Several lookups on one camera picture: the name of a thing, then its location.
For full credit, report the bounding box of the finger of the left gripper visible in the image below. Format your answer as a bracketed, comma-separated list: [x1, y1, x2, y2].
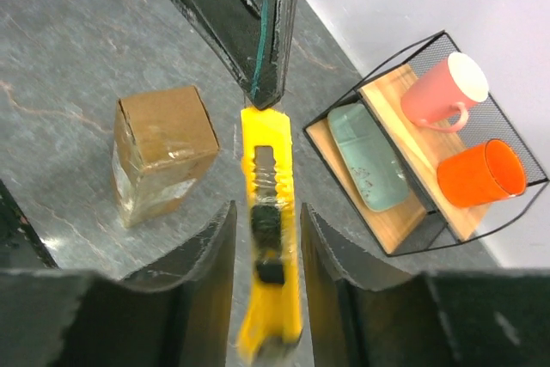
[170, 0, 298, 110]

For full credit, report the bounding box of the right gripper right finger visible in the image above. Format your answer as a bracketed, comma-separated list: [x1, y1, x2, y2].
[300, 205, 549, 366]

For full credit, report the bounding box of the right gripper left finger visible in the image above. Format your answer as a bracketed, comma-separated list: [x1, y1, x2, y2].
[1, 201, 237, 366]

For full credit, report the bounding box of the yellow utility knife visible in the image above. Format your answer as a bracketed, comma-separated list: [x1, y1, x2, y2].
[236, 107, 303, 366]

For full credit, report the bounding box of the brown cardboard express box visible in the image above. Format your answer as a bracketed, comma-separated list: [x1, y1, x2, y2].
[112, 85, 219, 228]

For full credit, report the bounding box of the orange glass cup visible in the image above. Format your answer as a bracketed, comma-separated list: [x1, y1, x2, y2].
[437, 139, 527, 208]

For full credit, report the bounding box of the teal rectangular plate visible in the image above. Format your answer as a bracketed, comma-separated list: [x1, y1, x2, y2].
[327, 102, 410, 212]

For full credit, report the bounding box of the pink ceramic mug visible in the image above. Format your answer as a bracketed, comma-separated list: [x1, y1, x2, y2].
[400, 52, 489, 133]

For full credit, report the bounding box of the black wire wooden shelf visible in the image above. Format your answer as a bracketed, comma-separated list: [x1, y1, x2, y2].
[304, 31, 549, 257]

